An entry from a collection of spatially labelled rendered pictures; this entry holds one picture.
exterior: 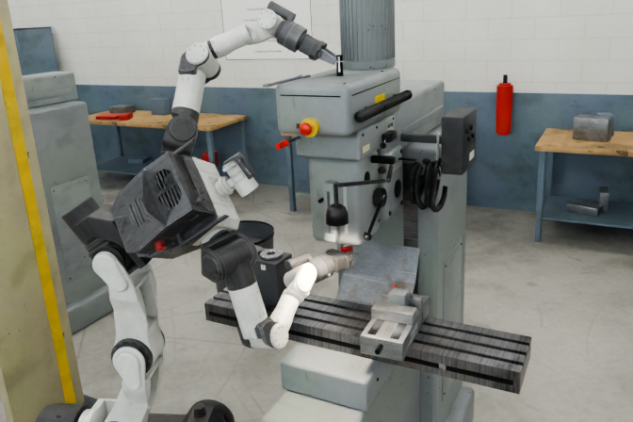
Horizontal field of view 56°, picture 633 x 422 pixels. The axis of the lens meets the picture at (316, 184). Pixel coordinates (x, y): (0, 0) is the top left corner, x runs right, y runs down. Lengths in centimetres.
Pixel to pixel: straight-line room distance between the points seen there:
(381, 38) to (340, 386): 122
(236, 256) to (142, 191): 34
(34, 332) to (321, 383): 175
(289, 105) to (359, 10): 47
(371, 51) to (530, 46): 405
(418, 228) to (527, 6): 391
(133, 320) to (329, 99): 98
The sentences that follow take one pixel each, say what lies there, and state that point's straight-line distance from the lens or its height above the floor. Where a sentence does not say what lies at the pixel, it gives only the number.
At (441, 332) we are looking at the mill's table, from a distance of 224.
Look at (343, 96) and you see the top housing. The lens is 180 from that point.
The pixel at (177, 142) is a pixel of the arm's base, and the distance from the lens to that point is 191.
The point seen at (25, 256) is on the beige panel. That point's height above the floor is 100.
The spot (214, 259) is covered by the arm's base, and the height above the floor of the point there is 144.
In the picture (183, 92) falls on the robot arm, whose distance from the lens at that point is 202.
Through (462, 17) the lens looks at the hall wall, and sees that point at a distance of 622.
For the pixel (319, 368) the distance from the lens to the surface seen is 219.
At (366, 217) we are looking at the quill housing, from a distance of 208.
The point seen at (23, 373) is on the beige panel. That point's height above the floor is 42.
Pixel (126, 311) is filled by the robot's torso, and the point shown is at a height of 119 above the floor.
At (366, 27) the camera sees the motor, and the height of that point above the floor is 204.
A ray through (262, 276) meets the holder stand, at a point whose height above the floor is 110.
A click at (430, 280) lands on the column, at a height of 100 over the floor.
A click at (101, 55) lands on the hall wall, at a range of 883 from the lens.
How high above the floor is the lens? 213
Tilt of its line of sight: 17 degrees down
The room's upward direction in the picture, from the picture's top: 3 degrees counter-clockwise
